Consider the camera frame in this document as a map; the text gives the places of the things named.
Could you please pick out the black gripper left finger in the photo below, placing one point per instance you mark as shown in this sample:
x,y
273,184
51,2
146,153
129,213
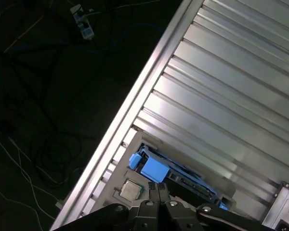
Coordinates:
x,y
147,214

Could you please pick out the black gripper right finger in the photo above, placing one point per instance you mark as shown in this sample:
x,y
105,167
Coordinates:
x,y
180,216

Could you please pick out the hard disk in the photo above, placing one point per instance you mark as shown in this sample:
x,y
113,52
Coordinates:
x,y
154,172

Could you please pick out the silver CPU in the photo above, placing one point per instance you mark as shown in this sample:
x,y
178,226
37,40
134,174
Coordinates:
x,y
131,190

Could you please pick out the grey parts rack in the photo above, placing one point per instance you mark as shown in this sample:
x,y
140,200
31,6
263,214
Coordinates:
x,y
121,173

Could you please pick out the small white socket strip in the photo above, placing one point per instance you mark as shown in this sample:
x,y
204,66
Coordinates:
x,y
59,205

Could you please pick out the black open PC case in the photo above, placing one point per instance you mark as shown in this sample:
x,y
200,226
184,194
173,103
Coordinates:
x,y
284,204

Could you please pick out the white power strip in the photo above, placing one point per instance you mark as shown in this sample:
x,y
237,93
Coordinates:
x,y
85,29

